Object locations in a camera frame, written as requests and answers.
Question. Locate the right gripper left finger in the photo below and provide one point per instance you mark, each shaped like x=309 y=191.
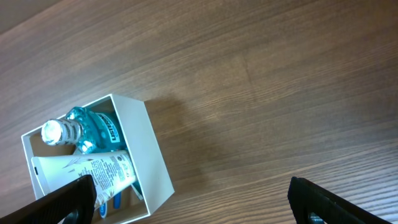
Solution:
x=72 y=203

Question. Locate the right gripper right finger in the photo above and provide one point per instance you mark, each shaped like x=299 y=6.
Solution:
x=311 y=203

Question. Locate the blue white toothbrush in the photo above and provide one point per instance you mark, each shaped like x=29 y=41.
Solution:
x=116 y=205

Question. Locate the white lotion tube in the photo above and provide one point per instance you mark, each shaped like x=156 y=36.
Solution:
x=112 y=172

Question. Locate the blue mouthwash bottle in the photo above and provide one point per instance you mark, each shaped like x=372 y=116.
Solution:
x=89 y=131

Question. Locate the white cardboard box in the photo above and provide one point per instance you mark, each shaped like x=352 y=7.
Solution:
x=144 y=152

